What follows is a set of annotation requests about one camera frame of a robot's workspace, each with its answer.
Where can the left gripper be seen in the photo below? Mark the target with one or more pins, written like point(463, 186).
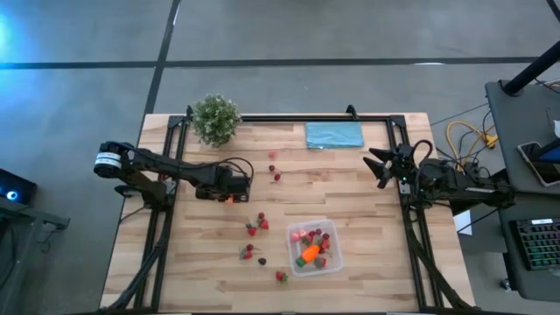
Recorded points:
point(212, 184)

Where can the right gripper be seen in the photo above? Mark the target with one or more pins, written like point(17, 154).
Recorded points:
point(404, 171)

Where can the toy peach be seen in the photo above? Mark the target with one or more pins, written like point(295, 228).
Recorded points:
point(230, 200)

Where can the black toy blackberry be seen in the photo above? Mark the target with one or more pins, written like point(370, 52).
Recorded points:
point(262, 261)

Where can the clear plastic tupperware container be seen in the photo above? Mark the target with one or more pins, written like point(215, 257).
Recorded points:
point(336, 262)

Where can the orange toy carrot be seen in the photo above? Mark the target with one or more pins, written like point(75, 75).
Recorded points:
point(310, 253)

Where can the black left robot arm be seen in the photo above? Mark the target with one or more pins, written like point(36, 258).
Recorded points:
point(153, 164)

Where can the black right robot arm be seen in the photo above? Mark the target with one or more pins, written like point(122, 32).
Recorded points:
point(464, 188)

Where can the folded light blue cloth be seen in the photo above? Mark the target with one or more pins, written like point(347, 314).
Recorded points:
point(334, 135)

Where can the small green potted plant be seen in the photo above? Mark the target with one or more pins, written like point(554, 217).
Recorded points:
point(216, 120)

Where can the white paper sheet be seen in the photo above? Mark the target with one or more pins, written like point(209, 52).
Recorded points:
point(464, 223)

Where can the grey desk with pole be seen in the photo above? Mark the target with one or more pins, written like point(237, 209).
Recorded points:
point(507, 131)

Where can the smartphone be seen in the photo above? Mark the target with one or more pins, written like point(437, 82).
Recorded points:
point(531, 162)

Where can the grey desk with keyboard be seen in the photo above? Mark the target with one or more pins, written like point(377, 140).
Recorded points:
point(505, 262)

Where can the grey metal stand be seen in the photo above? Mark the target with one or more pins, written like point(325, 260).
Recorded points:
point(44, 217)

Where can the black tablet with blue screen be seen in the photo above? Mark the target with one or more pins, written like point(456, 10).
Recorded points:
point(553, 154)

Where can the black pole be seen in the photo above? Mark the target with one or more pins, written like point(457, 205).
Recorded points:
point(529, 70)

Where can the small black caster wheel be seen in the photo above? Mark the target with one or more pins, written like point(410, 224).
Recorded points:
point(506, 284)

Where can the backlit computer keyboard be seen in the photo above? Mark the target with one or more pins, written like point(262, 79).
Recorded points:
point(538, 245)

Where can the black computer with blue light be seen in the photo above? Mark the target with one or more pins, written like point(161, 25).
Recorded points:
point(22, 186)

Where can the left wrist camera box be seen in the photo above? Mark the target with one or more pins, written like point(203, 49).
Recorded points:
point(240, 189)

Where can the grey metal bracket plate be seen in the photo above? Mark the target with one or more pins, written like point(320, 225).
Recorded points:
point(402, 190)

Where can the black frame clamp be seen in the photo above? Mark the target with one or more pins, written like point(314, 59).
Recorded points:
point(352, 113)
point(189, 114)

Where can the black aluminium rig frame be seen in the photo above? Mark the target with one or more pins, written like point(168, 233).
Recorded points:
point(284, 118)

